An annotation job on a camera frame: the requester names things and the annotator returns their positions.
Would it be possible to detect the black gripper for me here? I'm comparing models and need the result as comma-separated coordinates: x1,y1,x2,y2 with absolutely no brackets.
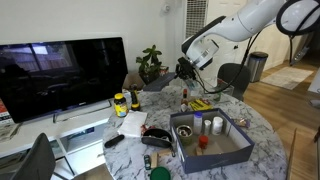
174,56,199,82

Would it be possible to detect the navy blue box lid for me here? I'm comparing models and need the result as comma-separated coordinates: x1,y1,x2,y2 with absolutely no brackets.
142,71,179,93

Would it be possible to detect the navy blue cardboard box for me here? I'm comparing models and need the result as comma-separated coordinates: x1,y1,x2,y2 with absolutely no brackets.
169,107,256,175

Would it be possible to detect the round green lid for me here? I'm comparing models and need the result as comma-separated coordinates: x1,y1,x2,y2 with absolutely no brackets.
149,166,172,180

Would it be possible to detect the brown hot sauce bottle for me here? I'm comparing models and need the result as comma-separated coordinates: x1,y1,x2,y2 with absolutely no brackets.
180,88,190,113

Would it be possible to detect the dark plant pot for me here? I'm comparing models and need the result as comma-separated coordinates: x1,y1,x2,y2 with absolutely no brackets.
139,71,161,86

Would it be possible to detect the green leafy houseplant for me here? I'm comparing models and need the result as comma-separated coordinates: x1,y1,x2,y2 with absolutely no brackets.
135,44,165,76

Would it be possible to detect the yellow black packet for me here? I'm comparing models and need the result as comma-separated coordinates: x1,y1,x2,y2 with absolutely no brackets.
188,98,214,112

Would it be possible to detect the green bottle red cap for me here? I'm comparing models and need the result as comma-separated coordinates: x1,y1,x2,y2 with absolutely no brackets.
213,79,224,103

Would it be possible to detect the brown paper bag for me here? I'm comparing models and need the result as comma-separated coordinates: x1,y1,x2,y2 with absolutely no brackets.
123,72,145,91

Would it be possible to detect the black yellow bottle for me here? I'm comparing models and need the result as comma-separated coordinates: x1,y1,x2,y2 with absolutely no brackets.
129,87,142,112

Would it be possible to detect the white bottle blue cap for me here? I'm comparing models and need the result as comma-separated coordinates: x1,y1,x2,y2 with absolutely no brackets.
193,111,204,136

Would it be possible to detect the grey upholstered chair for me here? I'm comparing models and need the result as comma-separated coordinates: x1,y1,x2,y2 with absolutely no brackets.
217,62,252,102

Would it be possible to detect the small white pill bottle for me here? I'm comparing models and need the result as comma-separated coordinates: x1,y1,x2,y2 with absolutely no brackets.
203,119,213,136

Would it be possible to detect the open tin can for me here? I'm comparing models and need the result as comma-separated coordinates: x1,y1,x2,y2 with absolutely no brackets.
175,124,194,146

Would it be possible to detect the small red wrapper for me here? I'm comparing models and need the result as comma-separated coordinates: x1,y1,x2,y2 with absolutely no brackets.
140,124,155,135

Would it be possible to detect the yellow vitamin bottle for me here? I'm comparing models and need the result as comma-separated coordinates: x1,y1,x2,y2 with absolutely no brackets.
113,92,130,119

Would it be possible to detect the white paper sheet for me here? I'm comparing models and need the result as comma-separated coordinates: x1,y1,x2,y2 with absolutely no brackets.
117,110,149,139

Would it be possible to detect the red capped jar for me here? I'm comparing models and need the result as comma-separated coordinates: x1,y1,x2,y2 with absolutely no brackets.
198,134,210,150

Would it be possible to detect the steel pedal trash can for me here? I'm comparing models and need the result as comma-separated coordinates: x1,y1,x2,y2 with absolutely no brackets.
246,50,270,84

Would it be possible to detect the purple yellow snack packet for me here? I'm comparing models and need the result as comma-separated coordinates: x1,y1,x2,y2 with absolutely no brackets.
232,117,252,130

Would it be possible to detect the wooden block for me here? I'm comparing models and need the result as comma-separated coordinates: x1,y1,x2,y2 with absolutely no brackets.
150,151,160,170
158,148,173,158
194,145,205,157

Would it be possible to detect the black remote control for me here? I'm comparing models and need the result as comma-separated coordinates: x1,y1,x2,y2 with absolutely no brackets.
103,134,126,149

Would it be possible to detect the beige floor rug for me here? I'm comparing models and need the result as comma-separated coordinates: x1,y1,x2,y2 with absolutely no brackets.
259,66,315,91

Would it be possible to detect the black flat screen television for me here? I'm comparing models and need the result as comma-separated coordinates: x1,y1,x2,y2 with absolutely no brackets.
0,36,130,125

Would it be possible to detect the white television stand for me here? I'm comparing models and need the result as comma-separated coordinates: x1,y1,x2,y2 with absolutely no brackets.
0,96,125,180

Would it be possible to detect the dark grey desk chair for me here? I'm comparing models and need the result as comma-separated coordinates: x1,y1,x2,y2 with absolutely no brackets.
9,132,57,180

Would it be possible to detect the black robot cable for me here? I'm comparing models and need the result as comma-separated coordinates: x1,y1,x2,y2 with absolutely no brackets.
195,29,265,95

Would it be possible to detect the white wall vent grille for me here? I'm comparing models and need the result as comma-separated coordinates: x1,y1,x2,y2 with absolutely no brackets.
184,0,209,40

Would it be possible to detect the white wall thermostat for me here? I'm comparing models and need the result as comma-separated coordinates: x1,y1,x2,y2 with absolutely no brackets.
160,1,172,15

